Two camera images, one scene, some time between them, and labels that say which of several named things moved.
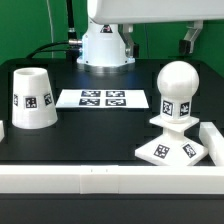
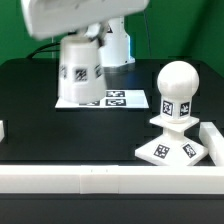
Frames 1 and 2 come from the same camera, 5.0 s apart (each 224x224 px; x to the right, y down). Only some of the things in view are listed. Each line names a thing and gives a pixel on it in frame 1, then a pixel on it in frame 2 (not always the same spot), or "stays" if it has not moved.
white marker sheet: [102, 98] stays
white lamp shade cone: [32, 100] -> [80, 73]
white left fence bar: [2, 133] stays
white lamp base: [173, 148] stays
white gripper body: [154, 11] -> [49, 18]
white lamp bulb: [177, 82] stays
